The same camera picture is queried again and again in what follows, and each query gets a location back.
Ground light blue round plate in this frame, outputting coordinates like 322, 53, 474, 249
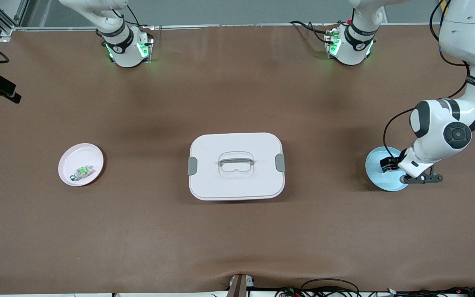
365, 146, 412, 191

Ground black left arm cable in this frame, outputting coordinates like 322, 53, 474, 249
383, 0, 475, 161

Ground black cable bundle red connectors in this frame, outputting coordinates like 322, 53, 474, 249
386, 287, 475, 297

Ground green and clear switch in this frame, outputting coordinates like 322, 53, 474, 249
70, 165, 94, 181

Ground brown table mat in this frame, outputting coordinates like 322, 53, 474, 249
0, 24, 475, 294

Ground black base cable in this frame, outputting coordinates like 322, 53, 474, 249
290, 21, 337, 44
114, 4, 155, 42

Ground pink round plate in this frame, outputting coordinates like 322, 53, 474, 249
58, 143, 104, 187

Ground black looped cable bundle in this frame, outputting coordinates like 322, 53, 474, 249
277, 278, 362, 297

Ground metal table edge bracket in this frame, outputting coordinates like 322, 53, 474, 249
227, 274, 255, 297

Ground white lidded box grey clasps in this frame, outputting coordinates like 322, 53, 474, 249
188, 132, 286, 201

